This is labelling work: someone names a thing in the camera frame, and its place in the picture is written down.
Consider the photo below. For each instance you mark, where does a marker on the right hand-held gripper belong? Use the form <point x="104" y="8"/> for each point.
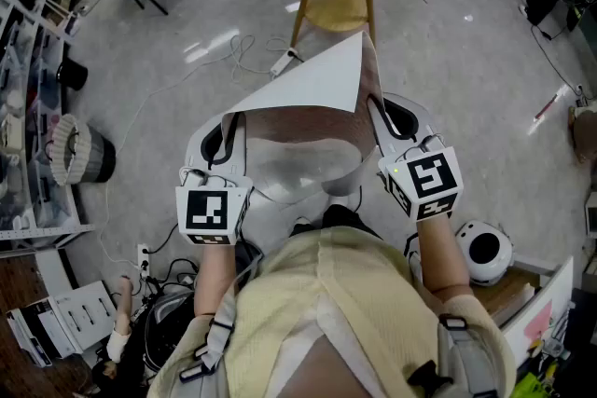
<point x="431" y="177"/>

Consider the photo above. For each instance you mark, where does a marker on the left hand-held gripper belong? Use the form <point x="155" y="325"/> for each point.
<point x="205" y="212"/>

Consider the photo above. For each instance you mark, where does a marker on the pink checkered bear cloth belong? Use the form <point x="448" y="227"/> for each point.
<point x="317" y="79"/>

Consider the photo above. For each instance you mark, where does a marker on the person's right forearm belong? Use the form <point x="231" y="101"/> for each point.
<point x="440" y="251"/>

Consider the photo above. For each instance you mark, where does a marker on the person's left forearm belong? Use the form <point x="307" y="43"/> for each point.
<point x="214" y="279"/>

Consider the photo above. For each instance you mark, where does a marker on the white power strip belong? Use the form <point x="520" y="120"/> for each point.
<point x="143" y="258"/>
<point x="282" y="63"/>
<point x="580" y="95"/>

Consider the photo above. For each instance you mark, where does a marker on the person's black trousers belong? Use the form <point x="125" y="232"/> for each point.
<point x="345" y="219"/>

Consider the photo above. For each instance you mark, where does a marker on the pleated grey bin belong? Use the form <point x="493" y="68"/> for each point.
<point x="88" y="154"/>

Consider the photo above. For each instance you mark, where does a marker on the red and white stick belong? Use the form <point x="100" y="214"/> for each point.
<point x="546" y="107"/>

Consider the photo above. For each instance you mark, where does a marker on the white round device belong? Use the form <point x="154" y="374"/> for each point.
<point x="485" y="247"/>

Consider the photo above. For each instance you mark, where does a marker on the person's yellow knit cardigan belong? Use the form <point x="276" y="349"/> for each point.
<point x="298" y="284"/>

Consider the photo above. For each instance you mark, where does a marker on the black bucket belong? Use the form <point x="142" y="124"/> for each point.
<point x="72" y="74"/>

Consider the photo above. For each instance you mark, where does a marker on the brown bag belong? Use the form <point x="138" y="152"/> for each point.
<point x="585" y="135"/>

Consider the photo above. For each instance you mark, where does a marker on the white shelf unit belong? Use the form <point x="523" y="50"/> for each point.
<point x="46" y="230"/>

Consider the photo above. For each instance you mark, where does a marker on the black backpack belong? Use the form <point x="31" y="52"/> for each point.
<point x="163" y="331"/>

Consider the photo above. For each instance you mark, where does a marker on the doll figure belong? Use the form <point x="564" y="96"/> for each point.
<point x="122" y="317"/>

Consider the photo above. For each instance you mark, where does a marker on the white drawer cabinet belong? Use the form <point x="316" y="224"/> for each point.
<point x="536" y="293"/>

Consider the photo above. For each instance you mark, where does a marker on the white printed box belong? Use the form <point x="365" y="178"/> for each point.
<point x="79" y="321"/>

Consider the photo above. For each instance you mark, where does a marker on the green bag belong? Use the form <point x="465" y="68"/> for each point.
<point x="536" y="384"/>

